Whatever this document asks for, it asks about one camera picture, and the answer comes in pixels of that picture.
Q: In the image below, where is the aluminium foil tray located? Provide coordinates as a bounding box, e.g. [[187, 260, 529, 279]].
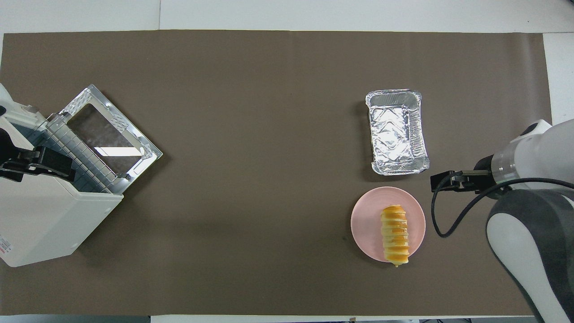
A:
[[365, 89, 430, 176]]

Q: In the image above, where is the yellow ridged bread loaf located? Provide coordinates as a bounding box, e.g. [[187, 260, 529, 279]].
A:
[[380, 205, 410, 267]]

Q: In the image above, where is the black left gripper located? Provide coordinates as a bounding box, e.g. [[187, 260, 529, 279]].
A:
[[0, 128, 75, 181]]

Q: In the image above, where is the white toaster oven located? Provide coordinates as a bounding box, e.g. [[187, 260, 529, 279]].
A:
[[0, 102, 125, 268]]

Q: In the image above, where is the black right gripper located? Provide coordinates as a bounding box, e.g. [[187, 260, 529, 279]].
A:
[[430, 168, 496, 194]]

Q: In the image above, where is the brown table mat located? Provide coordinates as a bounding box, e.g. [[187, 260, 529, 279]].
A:
[[0, 30, 553, 316]]

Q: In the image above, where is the pink round plate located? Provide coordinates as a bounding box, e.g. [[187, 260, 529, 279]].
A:
[[351, 186, 426, 263]]

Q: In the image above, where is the glass oven door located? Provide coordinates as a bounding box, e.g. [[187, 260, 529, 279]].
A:
[[58, 84, 163, 182]]

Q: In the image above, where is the metal oven wire rack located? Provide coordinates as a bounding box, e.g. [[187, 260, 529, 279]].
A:
[[45, 114, 124, 194]]

